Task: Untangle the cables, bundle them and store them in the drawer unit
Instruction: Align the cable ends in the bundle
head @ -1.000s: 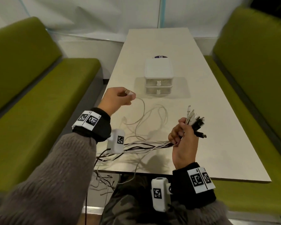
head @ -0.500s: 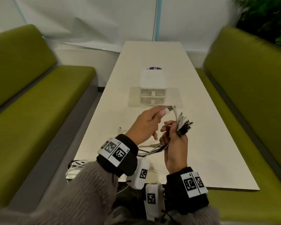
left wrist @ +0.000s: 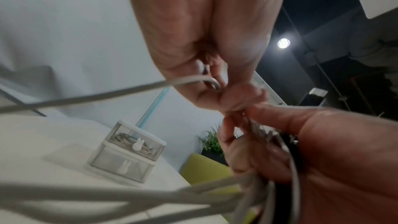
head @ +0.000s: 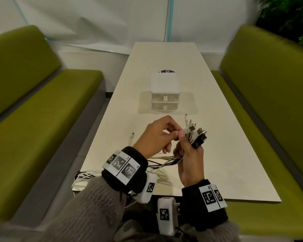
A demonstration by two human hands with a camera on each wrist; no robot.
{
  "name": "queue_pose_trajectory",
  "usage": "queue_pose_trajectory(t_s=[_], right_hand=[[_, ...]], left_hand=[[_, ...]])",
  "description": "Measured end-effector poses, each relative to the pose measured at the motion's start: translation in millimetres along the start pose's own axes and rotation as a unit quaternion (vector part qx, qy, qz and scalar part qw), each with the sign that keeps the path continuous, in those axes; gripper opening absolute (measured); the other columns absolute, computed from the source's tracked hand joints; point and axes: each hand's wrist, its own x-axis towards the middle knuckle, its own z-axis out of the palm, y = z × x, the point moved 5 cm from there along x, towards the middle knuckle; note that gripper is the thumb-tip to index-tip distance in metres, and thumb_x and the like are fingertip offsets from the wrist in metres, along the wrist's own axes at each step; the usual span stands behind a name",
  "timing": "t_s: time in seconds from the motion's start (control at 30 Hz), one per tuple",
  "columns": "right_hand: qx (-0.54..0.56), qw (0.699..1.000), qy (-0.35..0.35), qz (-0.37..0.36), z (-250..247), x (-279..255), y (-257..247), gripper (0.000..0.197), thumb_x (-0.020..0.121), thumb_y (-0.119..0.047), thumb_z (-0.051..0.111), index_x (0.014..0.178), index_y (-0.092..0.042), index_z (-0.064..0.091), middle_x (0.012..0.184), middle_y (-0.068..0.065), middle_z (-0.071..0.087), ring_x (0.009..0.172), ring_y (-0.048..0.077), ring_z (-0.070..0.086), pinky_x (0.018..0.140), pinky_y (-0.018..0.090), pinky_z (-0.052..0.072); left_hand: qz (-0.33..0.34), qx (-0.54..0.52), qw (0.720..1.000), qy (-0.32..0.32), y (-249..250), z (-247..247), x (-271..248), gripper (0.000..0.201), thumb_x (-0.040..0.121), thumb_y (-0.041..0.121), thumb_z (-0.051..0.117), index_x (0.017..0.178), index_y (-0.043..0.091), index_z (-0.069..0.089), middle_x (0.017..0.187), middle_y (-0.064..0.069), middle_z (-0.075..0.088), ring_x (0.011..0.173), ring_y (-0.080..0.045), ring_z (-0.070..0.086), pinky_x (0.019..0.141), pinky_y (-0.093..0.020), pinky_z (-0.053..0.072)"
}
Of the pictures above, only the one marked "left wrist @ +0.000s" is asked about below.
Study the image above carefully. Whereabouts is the person's left hand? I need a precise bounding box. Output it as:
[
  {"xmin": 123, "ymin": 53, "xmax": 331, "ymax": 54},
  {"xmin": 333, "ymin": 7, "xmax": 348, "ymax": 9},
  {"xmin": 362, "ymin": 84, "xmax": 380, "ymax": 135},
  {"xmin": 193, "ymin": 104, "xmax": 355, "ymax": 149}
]
[{"xmin": 121, "ymin": 0, "xmax": 289, "ymax": 114}]

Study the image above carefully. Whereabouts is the person's right hand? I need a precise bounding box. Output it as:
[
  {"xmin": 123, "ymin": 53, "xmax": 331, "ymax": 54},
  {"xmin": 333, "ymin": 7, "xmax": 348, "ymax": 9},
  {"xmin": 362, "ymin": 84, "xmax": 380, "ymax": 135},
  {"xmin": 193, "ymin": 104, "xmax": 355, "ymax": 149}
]
[{"xmin": 217, "ymin": 102, "xmax": 398, "ymax": 224}]

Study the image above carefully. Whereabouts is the white drawer box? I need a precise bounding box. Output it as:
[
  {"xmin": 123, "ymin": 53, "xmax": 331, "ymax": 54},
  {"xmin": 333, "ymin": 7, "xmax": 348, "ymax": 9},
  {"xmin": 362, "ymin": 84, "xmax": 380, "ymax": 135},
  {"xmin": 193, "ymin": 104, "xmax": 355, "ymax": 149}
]
[{"xmin": 86, "ymin": 120, "xmax": 168, "ymax": 185}]

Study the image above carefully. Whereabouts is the small white ceiling fixture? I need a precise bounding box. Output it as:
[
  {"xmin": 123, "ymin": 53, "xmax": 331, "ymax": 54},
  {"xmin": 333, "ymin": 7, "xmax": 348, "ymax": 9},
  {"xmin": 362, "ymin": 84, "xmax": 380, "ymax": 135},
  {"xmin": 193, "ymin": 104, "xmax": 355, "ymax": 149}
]
[{"xmin": 308, "ymin": 87, "xmax": 329, "ymax": 99}]

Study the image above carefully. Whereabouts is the round ceiling light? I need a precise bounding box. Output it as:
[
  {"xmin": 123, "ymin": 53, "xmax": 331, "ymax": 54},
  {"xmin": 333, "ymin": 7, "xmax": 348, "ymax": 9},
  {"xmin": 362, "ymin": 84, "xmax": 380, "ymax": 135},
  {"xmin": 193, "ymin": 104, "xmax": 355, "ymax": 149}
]
[{"xmin": 276, "ymin": 37, "xmax": 292, "ymax": 49}]

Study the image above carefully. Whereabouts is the green leafy plant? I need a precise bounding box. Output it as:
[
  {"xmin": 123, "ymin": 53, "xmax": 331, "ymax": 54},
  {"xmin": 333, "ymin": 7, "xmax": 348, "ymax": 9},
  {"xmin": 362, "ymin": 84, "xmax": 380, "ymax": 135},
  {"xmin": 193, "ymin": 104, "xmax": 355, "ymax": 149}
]
[{"xmin": 198, "ymin": 123, "xmax": 246, "ymax": 158}]

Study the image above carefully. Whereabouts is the green bench sofa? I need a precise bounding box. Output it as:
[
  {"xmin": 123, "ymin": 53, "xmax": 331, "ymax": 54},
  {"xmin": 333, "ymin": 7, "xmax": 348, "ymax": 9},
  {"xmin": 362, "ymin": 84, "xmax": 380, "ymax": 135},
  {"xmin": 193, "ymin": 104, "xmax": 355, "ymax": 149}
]
[{"xmin": 180, "ymin": 153, "xmax": 259, "ymax": 224}]

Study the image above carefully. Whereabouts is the beige table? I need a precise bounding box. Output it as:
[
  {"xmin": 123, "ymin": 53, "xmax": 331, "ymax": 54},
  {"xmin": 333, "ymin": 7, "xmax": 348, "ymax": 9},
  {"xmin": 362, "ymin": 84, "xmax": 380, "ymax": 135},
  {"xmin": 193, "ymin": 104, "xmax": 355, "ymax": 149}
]
[{"xmin": 0, "ymin": 114, "xmax": 231, "ymax": 224}]

